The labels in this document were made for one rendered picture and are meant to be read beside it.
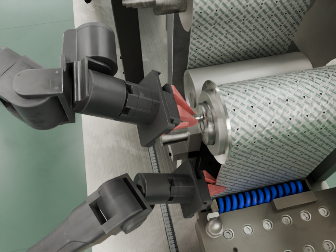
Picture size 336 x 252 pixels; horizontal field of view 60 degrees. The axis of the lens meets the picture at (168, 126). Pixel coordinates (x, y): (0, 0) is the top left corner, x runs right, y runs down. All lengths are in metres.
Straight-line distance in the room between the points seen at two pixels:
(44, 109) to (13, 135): 1.84
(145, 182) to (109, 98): 0.20
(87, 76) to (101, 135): 0.57
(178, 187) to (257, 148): 0.16
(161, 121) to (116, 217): 0.17
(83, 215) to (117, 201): 0.06
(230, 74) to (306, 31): 0.29
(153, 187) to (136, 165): 0.35
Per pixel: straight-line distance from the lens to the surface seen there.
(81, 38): 0.42
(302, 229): 0.72
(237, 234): 0.68
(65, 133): 2.08
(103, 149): 0.90
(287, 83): 0.52
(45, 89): 0.36
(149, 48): 1.16
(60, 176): 1.94
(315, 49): 0.81
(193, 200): 0.57
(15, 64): 0.40
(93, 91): 0.36
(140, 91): 0.40
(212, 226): 0.63
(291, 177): 0.73
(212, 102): 0.47
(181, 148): 0.61
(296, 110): 0.50
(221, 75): 0.61
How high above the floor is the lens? 1.67
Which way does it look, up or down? 57 degrees down
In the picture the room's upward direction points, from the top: straight up
